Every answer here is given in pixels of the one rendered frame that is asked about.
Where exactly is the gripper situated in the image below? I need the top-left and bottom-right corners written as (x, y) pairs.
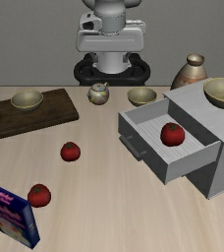
top-left (76, 12), bottom-right (147, 65)

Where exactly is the white patterned teapot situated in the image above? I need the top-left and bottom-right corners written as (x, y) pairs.
top-left (86, 82), bottom-right (111, 106)

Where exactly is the beige bowl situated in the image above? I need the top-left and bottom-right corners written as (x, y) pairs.
top-left (10, 90), bottom-right (44, 112)
top-left (202, 77), bottom-right (224, 110)
top-left (126, 86), bottom-right (158, 108)

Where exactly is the brown vase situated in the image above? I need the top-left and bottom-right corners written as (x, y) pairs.
top-left (170, 53), bottom-right (209, 92)

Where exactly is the grey drawer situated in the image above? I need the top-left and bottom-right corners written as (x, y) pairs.
top-left (117, 97), bottom-right (223, 186)

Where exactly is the red tomato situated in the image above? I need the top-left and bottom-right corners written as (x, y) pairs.
top-left (60, 141), bottom-right (82, 162)
top-left (27, 183), bottom-right (52, 209)
top-left (159, 122), bottom-right (186, 148)

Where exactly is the flat brown board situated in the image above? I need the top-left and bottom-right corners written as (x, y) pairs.
top-left (0, 88), bottom-right (81, 143)

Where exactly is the grey cabinet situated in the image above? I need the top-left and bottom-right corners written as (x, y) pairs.
top-left (162, 77), bottom-right (224, 201)

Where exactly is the blue carton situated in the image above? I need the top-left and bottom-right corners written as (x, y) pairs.
top-left (0, 183), bottom-right (41, 250)

